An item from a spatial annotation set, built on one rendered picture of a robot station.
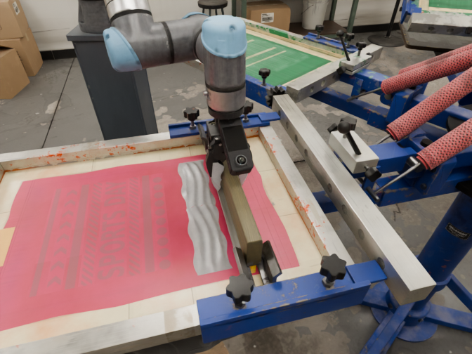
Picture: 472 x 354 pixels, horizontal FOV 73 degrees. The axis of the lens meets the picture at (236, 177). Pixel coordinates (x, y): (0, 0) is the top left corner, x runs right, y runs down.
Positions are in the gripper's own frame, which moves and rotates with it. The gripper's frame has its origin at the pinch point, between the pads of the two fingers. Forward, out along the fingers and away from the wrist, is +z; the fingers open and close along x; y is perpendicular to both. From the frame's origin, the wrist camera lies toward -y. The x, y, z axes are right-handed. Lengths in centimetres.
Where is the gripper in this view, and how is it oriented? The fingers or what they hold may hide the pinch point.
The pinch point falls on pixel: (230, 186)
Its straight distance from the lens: 74.4
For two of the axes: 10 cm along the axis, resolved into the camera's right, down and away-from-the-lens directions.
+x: -9.7, 1.6, -1.8
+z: 0.0, 7.5, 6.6
